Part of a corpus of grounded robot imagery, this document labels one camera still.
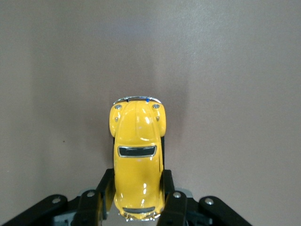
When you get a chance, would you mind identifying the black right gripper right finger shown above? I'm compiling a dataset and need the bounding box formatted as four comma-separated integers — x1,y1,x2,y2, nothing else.
157,169,253,226

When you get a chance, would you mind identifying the yellow beetle toy car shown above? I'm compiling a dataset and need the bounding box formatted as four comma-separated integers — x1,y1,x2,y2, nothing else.
108,95,167,222

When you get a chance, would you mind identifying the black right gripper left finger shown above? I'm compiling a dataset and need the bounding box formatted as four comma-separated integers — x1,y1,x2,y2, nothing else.
0,168,116,226

